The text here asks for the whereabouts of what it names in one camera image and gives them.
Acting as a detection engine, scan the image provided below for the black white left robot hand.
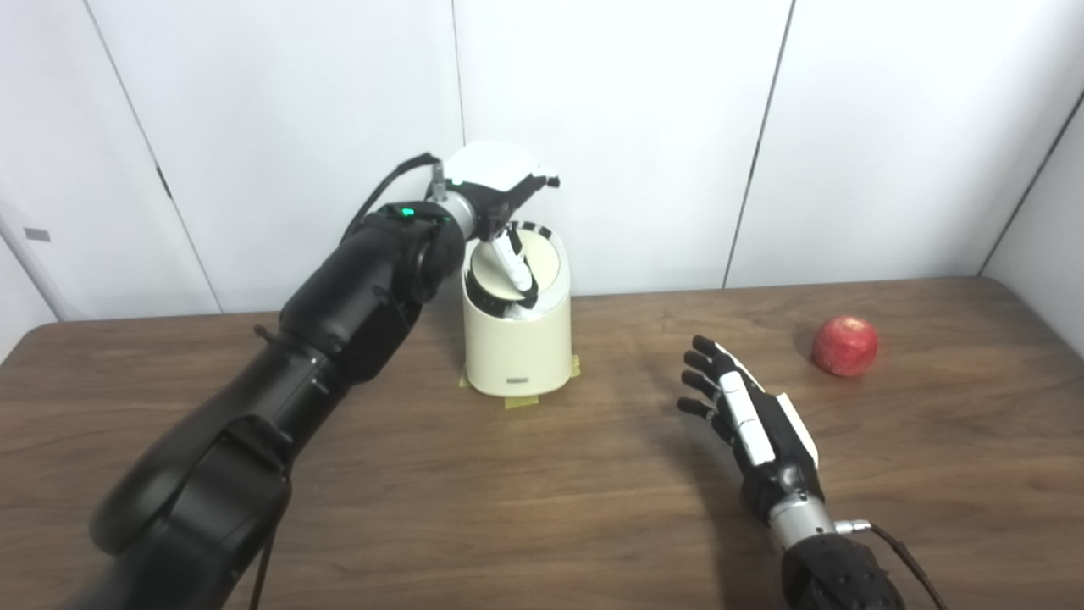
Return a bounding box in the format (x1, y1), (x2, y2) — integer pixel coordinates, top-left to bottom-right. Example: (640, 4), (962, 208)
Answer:
(442, 141), (561, 324)

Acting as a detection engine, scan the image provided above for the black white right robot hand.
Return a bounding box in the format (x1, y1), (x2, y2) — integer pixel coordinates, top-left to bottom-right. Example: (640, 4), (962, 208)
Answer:
(677, 335), (827, 526)

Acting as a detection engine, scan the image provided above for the cream round bin lid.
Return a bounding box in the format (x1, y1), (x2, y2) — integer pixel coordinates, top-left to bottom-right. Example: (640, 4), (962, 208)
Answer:
(470, 229), (561, 302)

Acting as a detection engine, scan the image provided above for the red apple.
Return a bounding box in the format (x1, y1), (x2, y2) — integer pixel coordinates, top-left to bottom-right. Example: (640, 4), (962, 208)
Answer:
(811, 316), (879, 378)

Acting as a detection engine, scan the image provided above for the cream-colored round bin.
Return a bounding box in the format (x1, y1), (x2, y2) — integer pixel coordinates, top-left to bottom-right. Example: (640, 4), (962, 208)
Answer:
(462, 222), (573, 397)

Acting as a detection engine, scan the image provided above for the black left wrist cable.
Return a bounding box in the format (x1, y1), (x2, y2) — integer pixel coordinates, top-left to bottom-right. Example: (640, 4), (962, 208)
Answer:
(339, 152), (445, 247)

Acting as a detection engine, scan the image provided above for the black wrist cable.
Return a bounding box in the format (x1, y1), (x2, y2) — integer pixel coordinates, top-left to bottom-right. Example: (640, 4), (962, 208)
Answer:
(834, 519), (949, 610)
(339, 152), (445, 247)

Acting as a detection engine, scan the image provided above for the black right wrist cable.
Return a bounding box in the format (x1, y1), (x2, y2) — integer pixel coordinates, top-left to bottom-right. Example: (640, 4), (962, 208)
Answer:
(834, 519), (949, 610)

